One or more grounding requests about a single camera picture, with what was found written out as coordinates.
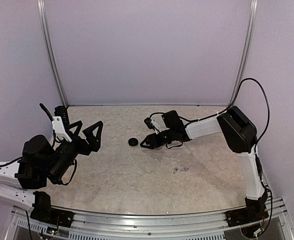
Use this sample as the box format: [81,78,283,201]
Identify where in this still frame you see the black earbud charging case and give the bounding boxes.
[128,137,139,147]

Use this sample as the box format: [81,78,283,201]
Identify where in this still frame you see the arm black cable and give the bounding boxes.
[149,77,274,226]
[0,103,77,186]

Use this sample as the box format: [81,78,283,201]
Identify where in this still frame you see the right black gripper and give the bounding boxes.
[140,127,175,149]

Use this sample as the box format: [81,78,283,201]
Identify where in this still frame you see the left aluminium frame post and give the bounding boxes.
[36,0,69,108]

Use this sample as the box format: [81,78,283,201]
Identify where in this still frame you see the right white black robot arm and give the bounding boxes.
[140,106,268,222]

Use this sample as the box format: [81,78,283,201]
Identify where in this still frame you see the right aluminium frame post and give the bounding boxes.
[229,0,259,106]

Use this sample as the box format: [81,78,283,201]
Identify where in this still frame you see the aluminium frame post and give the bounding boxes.
[36,0,69,108]
[229,0,259,106]

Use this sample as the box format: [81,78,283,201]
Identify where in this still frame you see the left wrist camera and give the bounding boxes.
[51,105,72,143]

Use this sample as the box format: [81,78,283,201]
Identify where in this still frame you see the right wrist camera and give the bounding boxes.
[144,117,165,134]

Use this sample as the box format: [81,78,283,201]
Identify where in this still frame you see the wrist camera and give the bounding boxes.
[51,105,72,143]
[144,117,165,134]

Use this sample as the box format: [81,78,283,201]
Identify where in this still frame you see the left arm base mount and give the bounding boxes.
[30,191,75,228]

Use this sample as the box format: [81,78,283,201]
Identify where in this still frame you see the front aluminium rail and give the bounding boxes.
[1,198,294,240]

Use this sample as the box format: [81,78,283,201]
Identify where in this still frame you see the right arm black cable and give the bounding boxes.
[149,77,274,226]

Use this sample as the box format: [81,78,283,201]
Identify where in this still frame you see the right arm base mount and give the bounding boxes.
[225,196,269,227]

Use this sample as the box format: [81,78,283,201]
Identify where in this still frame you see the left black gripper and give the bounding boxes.
[48,120,102,182]

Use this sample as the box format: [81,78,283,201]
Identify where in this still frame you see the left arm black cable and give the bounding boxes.
[0,103,77,186]

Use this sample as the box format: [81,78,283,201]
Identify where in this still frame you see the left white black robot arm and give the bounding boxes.
[0,116,103,223]

